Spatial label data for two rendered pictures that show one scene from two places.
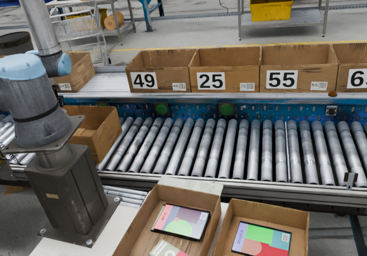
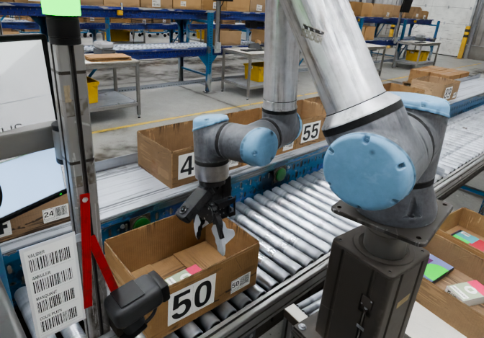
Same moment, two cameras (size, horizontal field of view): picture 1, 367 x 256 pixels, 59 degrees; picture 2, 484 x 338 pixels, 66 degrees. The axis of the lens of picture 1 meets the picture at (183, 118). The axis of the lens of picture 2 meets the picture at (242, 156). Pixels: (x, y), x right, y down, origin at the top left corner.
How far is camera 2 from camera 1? 165 cm
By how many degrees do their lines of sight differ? 54
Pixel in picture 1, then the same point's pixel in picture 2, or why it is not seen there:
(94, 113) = (172, 228)
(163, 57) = (166, 135)
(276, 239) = (465, 238)
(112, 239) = (415, 326)
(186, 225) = (433, 266)
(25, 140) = (433, 211)
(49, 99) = not seen: hidden behind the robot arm
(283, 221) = (450, 225)
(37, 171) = (407, 266)
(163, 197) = not seen: hidden behind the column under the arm
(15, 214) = not seen: outside the picture
